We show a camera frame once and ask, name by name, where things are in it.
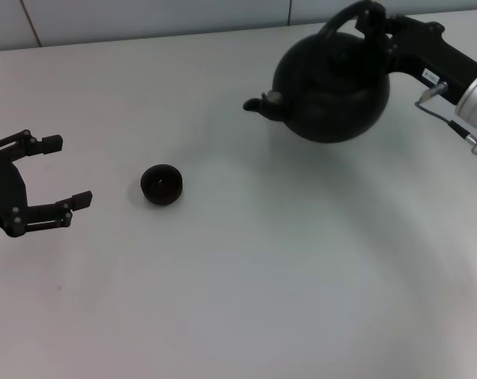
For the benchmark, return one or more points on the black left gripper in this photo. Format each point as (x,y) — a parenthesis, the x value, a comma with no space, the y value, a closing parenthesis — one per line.
(5,193)

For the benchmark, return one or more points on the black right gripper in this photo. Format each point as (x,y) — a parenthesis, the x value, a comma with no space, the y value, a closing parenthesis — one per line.
(428,51)

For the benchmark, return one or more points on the black round teapot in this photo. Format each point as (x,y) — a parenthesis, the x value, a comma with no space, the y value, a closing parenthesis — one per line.
(333,106)

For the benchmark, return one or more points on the small dark brown teacup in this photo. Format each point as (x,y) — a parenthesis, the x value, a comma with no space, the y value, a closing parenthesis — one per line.
(161,187)

